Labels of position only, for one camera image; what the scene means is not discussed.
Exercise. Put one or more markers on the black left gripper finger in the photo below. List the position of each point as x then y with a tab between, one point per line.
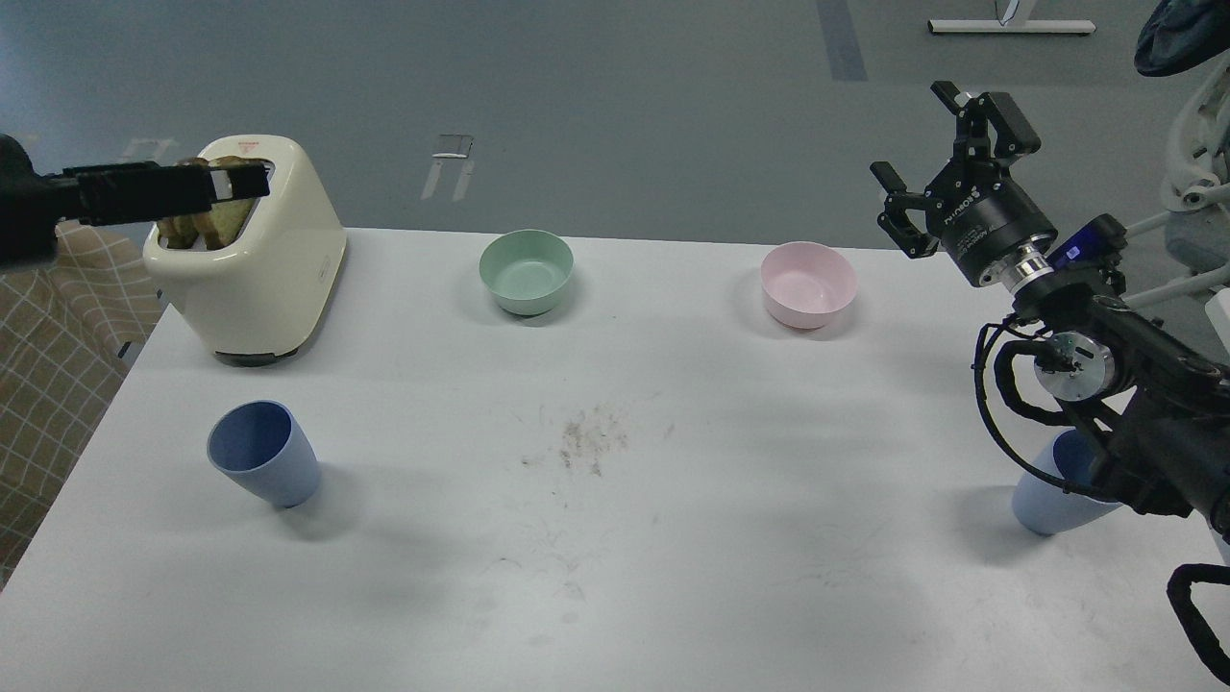
246	180

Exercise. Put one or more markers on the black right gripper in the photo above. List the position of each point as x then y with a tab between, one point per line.
987	215

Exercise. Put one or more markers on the blue cup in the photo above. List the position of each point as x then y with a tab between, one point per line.
262	448
1044	508

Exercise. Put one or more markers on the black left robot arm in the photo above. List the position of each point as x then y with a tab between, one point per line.
32	205

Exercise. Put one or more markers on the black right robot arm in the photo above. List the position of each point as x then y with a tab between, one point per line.
1071	352

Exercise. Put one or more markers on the toast slice right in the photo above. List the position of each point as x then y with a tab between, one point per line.
222	225

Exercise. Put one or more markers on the toast slice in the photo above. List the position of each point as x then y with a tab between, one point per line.
184	231
222	225

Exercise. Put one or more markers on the toast slice left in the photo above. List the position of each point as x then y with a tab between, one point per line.
184	231

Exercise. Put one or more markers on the cream toaster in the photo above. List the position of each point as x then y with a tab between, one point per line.
262	297

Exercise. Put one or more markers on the white desk base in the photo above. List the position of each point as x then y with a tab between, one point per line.
1016	18

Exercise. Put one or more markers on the pink bowl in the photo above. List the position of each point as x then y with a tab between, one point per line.
806	285

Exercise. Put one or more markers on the beige checkered cloth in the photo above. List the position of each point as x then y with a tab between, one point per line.
67	336

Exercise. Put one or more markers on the white office chair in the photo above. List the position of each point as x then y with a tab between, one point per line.
1178	36

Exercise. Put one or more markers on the green bowl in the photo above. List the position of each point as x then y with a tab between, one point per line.
528	272

